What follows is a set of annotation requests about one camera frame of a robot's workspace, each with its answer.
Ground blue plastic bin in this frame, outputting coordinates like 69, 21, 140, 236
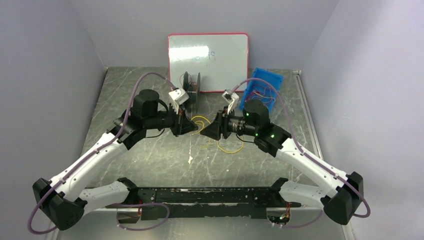
239, 67, 284, 113

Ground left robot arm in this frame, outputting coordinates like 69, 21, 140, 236
32, 88, 198, 230

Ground aluminium frame rail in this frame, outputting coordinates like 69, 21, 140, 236
292, 70, 323, 159

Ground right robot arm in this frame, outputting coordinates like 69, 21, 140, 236
200, 99, 364, 225

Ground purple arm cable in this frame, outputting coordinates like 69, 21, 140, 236
27, 71, 178, 235
230, 78, 371, 229

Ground red framed whiteboard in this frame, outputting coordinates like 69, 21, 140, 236
168, 32, 250, 93

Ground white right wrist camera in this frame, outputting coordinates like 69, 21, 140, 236
221, 90, 240, 115

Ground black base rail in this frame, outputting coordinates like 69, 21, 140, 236
123, 187, 300, 220

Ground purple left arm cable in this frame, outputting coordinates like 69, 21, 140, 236
27, 71, 178, 235

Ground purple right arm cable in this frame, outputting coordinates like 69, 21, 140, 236
230, 78, 371, 229

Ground black perforated cable spool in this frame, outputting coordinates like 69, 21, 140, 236
182, 71, 201, 113

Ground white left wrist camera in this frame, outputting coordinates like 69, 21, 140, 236
168, 88, 190, 109

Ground yellow cable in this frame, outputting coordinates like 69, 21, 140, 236
190, 115, 245, 155

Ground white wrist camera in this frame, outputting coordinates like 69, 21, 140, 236
168, 88, 190, 109
221, 90, 240, 115

